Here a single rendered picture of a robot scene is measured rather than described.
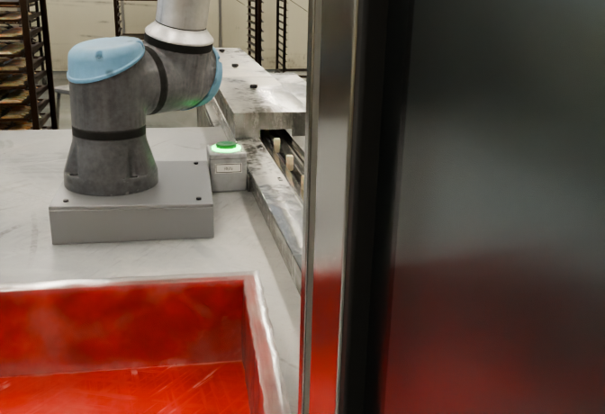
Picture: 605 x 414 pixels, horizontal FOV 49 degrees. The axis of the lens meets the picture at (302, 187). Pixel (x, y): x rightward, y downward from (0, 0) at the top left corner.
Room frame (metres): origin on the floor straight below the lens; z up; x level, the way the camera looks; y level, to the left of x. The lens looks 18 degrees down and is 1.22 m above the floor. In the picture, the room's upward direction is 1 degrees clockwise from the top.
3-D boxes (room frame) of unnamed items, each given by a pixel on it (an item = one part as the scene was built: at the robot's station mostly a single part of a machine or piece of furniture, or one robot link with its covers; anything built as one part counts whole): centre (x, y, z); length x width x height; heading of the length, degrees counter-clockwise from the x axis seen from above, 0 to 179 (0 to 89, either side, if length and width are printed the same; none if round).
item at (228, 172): (1.22, 0.14, 0.84); 0.08 x 0.08 x 0.11; 13
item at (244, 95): (2.06, 0.21, 0.89); 1.25 x 0.18 x 0.09; 13
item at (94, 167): (1.05, 0.32, 0.93); 0.15 x 0.15 x 0.10
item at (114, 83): (1.05, 0.31, 1.05); 0.13 x 0.12 x 0.14; 141
